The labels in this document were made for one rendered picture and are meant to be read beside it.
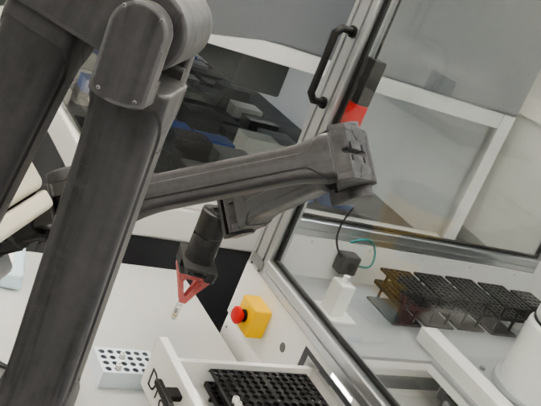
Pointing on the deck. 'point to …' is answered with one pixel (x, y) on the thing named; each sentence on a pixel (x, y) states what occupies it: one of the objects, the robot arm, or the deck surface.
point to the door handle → (327, 63)
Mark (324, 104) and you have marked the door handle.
